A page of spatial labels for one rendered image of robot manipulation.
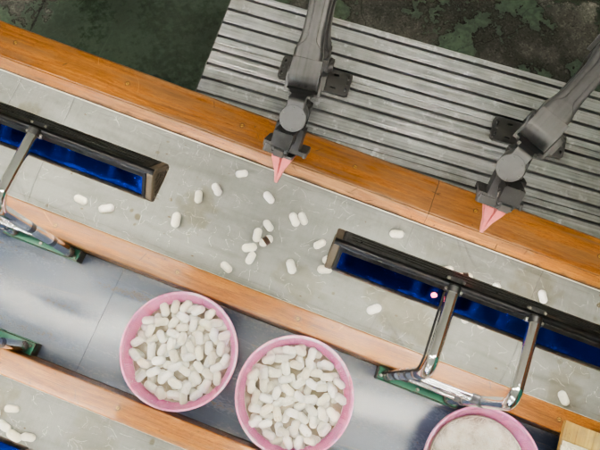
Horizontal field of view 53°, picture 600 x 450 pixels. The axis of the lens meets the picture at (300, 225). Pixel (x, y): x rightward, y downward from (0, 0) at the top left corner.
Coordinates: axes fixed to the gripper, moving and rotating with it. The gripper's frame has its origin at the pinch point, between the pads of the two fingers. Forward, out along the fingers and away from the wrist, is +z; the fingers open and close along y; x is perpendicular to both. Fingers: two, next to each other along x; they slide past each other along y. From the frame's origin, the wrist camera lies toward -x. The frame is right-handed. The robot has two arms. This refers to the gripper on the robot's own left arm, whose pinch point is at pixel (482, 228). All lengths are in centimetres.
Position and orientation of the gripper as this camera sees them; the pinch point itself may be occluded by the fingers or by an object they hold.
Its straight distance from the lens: 141.5
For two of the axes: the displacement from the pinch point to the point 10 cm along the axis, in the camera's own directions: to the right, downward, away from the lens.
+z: -2.9, 8.5, 4.4
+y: 9.3, 3.5, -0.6
